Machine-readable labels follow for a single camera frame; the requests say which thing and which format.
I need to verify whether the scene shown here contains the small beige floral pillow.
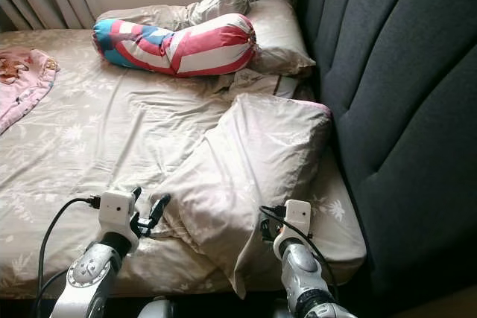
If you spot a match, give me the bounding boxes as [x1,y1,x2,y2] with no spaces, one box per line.
[244,0,318,77]

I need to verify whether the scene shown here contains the bed with beige floral sheet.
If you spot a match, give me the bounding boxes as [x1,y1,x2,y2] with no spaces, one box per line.
[0,28,370,300]

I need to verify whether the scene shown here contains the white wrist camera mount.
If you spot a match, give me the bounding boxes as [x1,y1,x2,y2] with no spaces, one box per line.
[98,189,139,253]
[272,199,312,259]

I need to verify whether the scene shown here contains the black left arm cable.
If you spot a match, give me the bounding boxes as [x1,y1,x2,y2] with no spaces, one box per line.
[37,196,101,318]

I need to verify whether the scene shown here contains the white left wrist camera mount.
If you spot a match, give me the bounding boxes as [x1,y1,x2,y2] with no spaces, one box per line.
[98,189,139,253]

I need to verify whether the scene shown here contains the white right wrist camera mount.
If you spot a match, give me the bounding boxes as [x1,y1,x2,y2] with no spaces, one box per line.
[272,199,312,259]

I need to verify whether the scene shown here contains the pink cartoon print blanket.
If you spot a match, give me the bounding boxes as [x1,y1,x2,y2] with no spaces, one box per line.
[0,48,59,134]

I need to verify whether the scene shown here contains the large beige floral pillow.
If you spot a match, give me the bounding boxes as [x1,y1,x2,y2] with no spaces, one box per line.
[157,93,332,300]

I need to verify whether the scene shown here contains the rumpled beige floral pillow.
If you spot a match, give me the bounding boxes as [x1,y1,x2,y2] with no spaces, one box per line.
[95,0,256,34]

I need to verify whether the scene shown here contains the red white blue bolster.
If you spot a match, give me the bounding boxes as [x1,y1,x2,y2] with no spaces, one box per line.
[93,13,258,78]

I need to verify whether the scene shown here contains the dark grey padded headboard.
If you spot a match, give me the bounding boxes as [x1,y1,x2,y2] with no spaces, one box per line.
[294,0,477,311]

